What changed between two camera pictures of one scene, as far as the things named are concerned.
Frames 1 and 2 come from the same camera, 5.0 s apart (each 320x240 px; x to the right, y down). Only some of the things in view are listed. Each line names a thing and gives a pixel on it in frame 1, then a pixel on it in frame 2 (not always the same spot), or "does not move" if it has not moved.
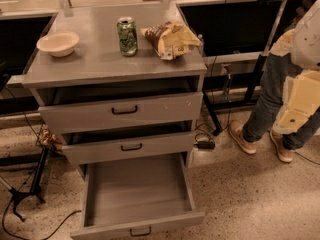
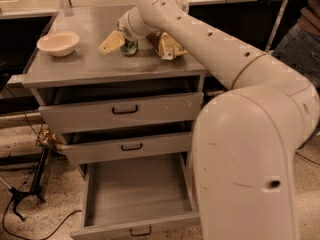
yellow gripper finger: [305, 92] to [112, 42]
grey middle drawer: [129, 149] does not move
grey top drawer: [122, 112] does not move
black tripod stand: [35, 186] does not move
